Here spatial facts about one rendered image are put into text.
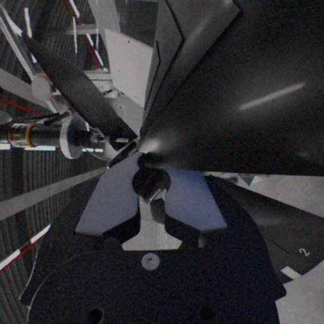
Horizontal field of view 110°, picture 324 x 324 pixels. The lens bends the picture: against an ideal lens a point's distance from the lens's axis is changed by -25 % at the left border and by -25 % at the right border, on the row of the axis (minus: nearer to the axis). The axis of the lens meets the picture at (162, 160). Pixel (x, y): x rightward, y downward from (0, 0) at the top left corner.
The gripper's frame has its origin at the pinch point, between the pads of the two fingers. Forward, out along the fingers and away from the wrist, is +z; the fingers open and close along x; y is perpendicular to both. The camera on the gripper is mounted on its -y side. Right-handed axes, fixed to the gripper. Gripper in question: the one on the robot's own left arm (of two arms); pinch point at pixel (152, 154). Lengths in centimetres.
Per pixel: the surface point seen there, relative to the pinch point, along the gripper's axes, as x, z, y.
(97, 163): -472, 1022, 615
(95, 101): -13.2, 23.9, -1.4
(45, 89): -66, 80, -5
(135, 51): -5.3, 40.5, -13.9
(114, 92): -20, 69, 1
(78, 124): -12.4, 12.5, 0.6
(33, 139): -20.0, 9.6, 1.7
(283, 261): 20.0, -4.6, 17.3
